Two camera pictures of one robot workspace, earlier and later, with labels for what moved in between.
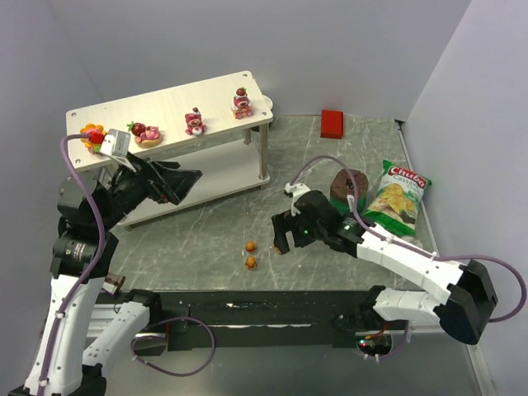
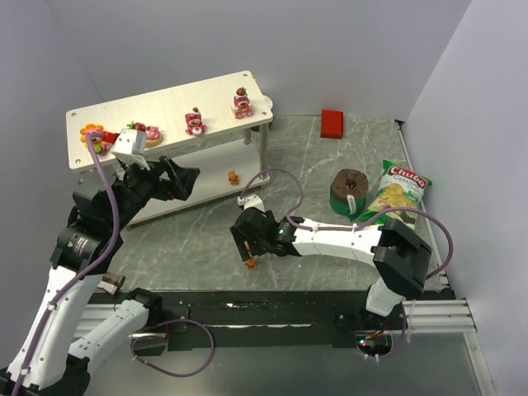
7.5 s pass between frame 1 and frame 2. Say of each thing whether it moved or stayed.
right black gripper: moved
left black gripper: stayed
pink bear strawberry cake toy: stayed
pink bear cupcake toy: stayed
